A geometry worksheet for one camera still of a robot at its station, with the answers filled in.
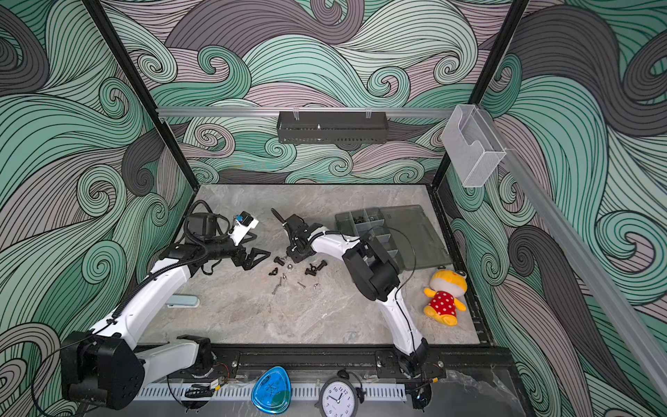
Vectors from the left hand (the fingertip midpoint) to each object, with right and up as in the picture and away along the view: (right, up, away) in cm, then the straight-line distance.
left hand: (259, 241), depth 79 cm
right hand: (+9, -8, +18) cm, 22 cm away
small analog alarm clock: (+25, -39, -13) cm, 48 cm away
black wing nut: (+2, -13, +13) cm, 19 cm away
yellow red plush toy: (+60, -15, +4) cm, 62 cm away
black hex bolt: (+19, -11, +14) cm, 26 cm away
